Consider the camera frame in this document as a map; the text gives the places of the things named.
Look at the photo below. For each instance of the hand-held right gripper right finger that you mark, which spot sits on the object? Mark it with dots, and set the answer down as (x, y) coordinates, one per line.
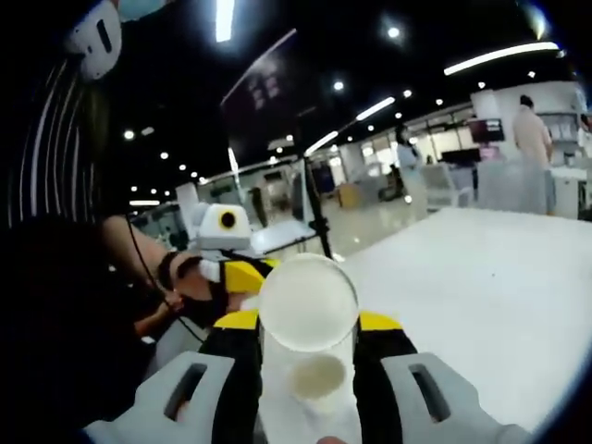
(458, 416)

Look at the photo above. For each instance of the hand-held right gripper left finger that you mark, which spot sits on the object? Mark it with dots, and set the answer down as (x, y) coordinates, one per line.
(217, 370)

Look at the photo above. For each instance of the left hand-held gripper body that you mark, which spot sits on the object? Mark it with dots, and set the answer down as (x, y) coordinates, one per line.
(217, 238)

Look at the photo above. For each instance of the person's left hand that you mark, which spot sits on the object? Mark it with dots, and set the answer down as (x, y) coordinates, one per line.
(192, 279)

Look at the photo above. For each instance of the person's right hand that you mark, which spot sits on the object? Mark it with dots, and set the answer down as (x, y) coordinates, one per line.
(333, 440)

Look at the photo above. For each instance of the grey laptop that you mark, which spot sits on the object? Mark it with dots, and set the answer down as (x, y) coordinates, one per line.
(282, 233)

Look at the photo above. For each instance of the black hanging pouch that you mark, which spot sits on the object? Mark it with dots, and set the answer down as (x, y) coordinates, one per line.
(208, 306)

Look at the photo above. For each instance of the black wristband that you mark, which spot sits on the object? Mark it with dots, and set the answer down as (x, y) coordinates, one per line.
(166, 273)

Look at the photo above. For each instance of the black tripod stand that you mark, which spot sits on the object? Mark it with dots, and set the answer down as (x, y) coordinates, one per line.
(319, 217)

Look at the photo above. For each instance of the brown cardboard box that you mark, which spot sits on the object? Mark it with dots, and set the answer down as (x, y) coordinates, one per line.
(348, 195)

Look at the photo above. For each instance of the white table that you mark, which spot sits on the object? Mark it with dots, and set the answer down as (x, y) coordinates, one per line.
(462, 300)

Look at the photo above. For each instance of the linear ceiling light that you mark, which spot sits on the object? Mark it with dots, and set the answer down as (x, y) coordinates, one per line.
(501, 57)
(224, 18)
(375, 108)
(322, 143)

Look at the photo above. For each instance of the person's black top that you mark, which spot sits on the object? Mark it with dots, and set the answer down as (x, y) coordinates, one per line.
(69, 300)

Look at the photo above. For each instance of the person's dark hair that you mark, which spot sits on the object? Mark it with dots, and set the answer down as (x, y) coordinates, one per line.
(60, 139)

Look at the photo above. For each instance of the white armrest chair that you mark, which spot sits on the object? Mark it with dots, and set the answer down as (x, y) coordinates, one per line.
(446, 185)

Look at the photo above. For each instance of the white wearable device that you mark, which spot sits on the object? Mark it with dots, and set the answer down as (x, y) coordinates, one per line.
(94, 44)

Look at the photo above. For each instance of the grey fabric chair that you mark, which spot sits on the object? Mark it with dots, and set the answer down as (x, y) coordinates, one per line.
(511, 185)

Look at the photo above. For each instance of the light blue face mask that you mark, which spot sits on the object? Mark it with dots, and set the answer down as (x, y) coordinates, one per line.
(139, 7)

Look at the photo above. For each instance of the round ceiling downlights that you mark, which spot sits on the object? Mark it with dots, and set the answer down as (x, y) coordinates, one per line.
(393, 32)

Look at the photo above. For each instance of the dark wall screen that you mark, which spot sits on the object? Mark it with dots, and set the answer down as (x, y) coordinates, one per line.
(485, 130)

